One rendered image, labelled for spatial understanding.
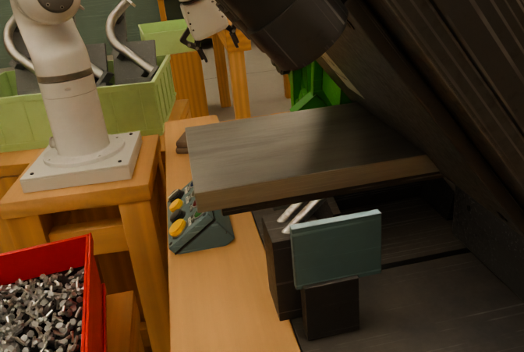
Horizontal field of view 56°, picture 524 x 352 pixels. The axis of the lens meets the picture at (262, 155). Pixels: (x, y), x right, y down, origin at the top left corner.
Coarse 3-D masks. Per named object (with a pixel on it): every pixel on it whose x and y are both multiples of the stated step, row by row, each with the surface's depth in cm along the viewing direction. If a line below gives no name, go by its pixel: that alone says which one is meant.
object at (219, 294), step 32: (192, 256) 71; (224, 256) 70; (256, 256) 69; (192, 288) 64; (224, 288) 63; (256, 288) 63; (192, 320) 58; (224, 320) 58; (256, 320) 57; (288, 320) 57
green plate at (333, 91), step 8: (312, 64) 64; (312, 72) 65; (320, 72) 64; (312, 80) 65; (320, 80) 65; (328, 80) 62; (312, 88) 66; (320, 88) 66; (328, 88) 63; (336, 88) 60; (320, 96) 67; (328, 96) 63; (336, 96) 60; (344, 96) 59; (328, 104) 68; (336, 104) 61
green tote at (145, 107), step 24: (168, 72) 178; (0, 96) 175; (24, 96) 144; (120, 96) 146; (144, 96) 147; (168, 96) 172; (0, 120) 147; (24, 120) 147; (120, 120) 149; (144, 120) 149; (0, 144) 150; (24, 144) 150; (48, 144) 151
